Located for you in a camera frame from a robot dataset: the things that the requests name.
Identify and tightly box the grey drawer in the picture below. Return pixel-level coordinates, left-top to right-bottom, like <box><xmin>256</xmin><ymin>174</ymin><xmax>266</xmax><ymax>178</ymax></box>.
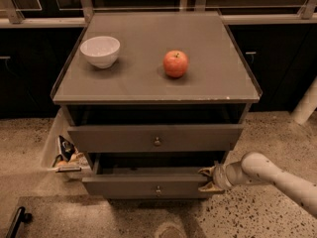
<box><xmin>81</xmin><ymin>152</ymin><xmax>229</xmax><ymax>200</ymax></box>
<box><xmin>67</xmin><ymin>124</ymin><xmax>243</xmax><ymax>153</ymax></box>

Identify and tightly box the white cylindrical post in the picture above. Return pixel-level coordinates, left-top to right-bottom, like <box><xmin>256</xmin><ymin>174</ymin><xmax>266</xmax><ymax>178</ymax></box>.
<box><xmin>291</xmin><ymin>76</ymin><xmax>317</xmax><ymax>125</ymax></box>

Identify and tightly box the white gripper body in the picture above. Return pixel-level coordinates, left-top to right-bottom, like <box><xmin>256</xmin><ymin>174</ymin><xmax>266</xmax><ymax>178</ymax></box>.
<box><xmin>213</xmin><ymin>163</ymin><xmax>240</xmax><ymax>190</ymax></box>

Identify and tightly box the black handle bar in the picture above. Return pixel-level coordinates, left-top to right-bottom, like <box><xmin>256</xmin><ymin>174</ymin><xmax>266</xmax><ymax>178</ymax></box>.
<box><xmin>5</xmin><ymin>206</ymin><xmax>33</xmax><ymax>238</ymax></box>

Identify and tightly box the clear plastic storage bin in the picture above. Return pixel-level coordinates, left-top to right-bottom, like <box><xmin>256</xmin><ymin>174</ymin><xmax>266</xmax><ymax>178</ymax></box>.
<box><xmin>41</xmin><ymin>109</ymin><xmax>91</xmax><ymax>180</ymax></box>

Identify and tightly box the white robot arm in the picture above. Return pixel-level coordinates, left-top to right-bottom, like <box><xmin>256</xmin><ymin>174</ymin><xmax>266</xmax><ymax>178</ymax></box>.
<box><xmin>198</xmin><ymin>152</ymin><xmax>317</xmax><ymax>217</ymax></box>

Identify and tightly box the white ceramic bowl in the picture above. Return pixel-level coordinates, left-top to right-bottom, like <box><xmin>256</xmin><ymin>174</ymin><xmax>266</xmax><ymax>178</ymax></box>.
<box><xmin>79</xmin><ymin>36</ymin><xmax>121</xmax><ymax>68</ymax></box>

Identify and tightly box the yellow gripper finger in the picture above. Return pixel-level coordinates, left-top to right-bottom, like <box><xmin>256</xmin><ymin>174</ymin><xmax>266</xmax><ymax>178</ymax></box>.
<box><xmin>198</xmin><ymin>167</ymin><xmax>215</xmax><ymax>177</ymax></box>
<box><xmin>198</xmin><ymin>181</ymin><xmax>223</xmax><ymax>192</ymax></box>

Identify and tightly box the grey top drawer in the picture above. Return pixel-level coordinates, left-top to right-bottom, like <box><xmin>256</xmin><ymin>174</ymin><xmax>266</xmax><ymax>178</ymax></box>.
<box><xmin>67</xmin><ymin>124</ymin><xmax>243</xmax><ymax>153</ymax></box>

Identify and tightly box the dark snack bag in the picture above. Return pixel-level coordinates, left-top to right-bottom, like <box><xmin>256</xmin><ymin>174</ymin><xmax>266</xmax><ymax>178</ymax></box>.
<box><xmin>57</xmin><ymin>136</ymin><xmax>75</xmax><ymax>162</ymax></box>

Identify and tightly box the red apple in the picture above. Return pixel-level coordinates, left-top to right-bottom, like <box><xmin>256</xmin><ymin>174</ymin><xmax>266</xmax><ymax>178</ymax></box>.
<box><xmin>162</xmin><ymin>50</ymin><xmax>188</xmax><ymax>78</ymax></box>

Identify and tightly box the grey drawer cabinet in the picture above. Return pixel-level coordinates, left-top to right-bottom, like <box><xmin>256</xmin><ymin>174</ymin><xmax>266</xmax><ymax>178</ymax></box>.
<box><xmin>50</xmin><ymin>11</ymin><xmax>264</xmax><ymax>201</ymax></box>

